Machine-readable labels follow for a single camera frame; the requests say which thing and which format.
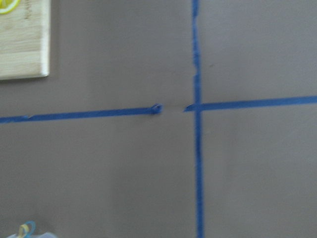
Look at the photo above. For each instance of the clear plastic egg box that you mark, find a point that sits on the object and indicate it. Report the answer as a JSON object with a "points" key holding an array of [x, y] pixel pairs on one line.
{"points": [[27, 229]]}

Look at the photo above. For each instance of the bamboo cutting board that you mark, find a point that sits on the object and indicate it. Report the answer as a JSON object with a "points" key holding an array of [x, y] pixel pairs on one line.
{"points": [[25, 41]]}

